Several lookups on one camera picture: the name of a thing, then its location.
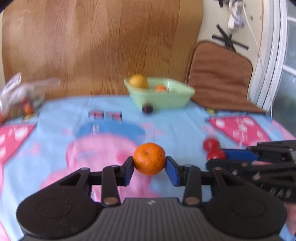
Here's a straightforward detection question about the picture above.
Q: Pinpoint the brown seat cushion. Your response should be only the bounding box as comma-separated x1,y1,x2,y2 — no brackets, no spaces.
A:
187,41,265,113

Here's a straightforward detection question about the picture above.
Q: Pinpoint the Peppa Pig blue tablecloth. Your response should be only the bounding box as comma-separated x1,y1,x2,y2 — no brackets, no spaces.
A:
1,96,295,240

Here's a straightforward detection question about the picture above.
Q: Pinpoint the black tape cross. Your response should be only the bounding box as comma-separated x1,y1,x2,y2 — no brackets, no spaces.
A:
212,24,249,52

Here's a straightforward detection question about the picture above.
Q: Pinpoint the large yellow citrus fruit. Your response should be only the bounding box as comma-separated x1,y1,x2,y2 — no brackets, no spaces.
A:
129,74,149,89

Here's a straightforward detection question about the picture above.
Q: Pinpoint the wooden headboard panel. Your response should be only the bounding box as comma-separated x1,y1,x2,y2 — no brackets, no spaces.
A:
2,1,203,98

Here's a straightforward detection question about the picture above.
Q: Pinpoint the red tomato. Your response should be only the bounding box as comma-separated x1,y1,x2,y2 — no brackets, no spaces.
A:
207,149,227,160

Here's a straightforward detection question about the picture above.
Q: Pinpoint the clear plastic bag of fruit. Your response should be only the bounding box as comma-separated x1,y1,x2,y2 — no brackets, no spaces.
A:
1,73,61,124

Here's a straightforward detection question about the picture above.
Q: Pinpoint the small pink-red tomato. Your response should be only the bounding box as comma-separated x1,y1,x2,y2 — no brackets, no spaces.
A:
203,138,220,152

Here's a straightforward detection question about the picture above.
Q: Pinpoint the dark plum back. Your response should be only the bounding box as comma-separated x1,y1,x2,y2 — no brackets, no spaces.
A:
142,104,154,114

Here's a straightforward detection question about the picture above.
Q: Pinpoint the light green rectangular bowl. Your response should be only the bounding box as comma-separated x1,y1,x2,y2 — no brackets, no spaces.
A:
124,77,195,110

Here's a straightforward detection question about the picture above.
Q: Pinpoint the white window frame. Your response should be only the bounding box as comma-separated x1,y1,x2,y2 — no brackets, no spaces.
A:
249,1,295,111

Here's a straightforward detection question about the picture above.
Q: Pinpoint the white power plug adapter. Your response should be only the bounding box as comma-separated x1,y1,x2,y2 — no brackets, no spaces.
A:
228,0,245,30

